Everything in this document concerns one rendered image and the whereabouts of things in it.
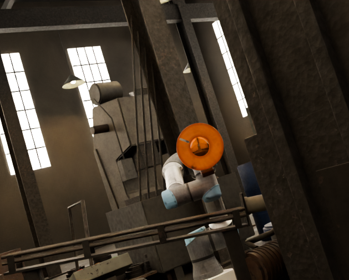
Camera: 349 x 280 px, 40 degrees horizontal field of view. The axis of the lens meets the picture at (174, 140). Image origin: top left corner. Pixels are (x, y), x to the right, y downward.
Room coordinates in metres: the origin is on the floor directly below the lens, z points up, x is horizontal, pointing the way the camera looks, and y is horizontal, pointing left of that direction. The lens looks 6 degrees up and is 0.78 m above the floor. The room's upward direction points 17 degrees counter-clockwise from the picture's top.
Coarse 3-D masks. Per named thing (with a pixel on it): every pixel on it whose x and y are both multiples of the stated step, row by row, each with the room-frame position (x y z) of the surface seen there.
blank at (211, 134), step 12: (192, 132) 1.58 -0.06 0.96; (204, 132) 1.58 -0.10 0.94; (216, 132) 1.58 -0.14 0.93; (180, 144) 1.58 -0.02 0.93; (216, 144) 1.58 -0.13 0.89; (180, 156) 1.58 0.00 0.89; (192, 156) 1.58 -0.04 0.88; (204, 156) 1.58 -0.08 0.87; (216, 156) 1.58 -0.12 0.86; (192, 168) 1.58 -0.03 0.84; (204, 168) 1.58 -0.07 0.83
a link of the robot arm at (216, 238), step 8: (192, 176) 2.25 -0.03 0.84; (216, 200) 2.29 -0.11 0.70; (208, 208) 2.32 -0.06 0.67; (216, 208) 2.30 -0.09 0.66; (224, 208) 2.33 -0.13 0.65; (216, 224) 2.34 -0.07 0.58; (224, 224) 2.33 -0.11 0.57; (232, 224) 2.37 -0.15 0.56; (216, 240) 2.36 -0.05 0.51; (216, 248) 2.38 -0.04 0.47
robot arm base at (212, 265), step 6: (204, 258) 2.36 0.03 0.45; (210, 258) 2.37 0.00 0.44; (198, 264) 2.36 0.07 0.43; (204, 264) 2.35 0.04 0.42; (210, 264) 2.35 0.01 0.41; (216, 264) 2.37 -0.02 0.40; (198, 270) 2.36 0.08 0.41; (204, 270) 2.35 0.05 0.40; (210, 270) 2.34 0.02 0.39; (216, 270) 2.35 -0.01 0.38; (222, 270) 2.39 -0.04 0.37; (198, 276) 2.35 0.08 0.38; (204, 276) 2.34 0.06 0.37; (210, 276) 2.33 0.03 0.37
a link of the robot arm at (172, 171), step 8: (168, 160) 2.19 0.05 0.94; (176, 160) 2.18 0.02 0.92; (168, 168) 2.12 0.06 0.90; (176, 168) 2.10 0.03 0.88; (184, 168) 2.29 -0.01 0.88; (168, 176) 2.02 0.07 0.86; (176, 176) 1.99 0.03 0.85; (184, 176) 2.23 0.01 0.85; (168, 184) 1.94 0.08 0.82; (176, 184) 1.89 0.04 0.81; (184, 184) 1.85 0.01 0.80; (168, 192) 1.84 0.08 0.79; (176, 192) 1.84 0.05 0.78; (184, 192) 1.83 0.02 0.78; (168, 200) 1.83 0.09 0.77; (176, 200) 1.83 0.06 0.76; (184, 200) 1.84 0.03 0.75; (192, 200) 1.85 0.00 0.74; (168, 208) 1.86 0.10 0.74
